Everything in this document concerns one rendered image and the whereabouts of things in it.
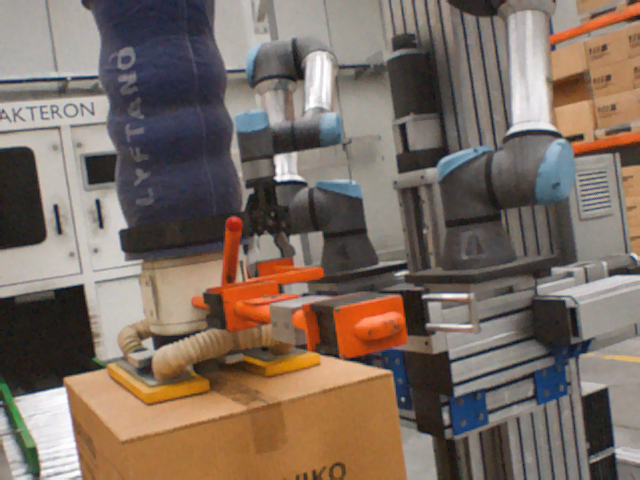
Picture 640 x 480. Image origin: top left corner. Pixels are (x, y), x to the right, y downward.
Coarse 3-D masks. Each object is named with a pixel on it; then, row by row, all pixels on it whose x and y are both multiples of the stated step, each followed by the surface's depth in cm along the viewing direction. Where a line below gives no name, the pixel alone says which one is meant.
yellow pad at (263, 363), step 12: (252, 348) 134; (264, 348) 129; (252, 360) 126; (264, 360) 123; (276, 360) 123; (288, 360) 122; (300, 360) 122; (312, 360) 123; (264, 372) 120; (276, 372) 120; (288, 372) 121
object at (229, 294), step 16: (208, 288) 111; (224, 288) 112; (240, 288) 105; (256, 288) 106; (272, 288) 107; (208, 304) 108; (224, 304) 104; (208, 320) 109; (224, 320) 105; (240, 320) 105
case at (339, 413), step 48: (96, 384) 136; (240, 384) 118; (288, 384) 113; (336, 384) 108; (384, 384) 111; (96, 432) 116; (144, 432) 96; (192, 432) 98; (240, 432) 101; (288, 432) 104; (336, 432) 108; (384, 432) 111
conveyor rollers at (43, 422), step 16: (16, 400) 346; (32, 400) 340; (48, 400) 335; (64, 400) 329; (0, 416) 317; (32, 416) 306; (48, 416) 301; (64, 416) 296; (0, 432) 285; (32, 432) 280; (48, 432) 275; (64, 432) 270; (16, 448) 261; (48, 448) 250; (64, 448) 251; (16, 464) 237; (48, 464) 232; (64, 464) 234
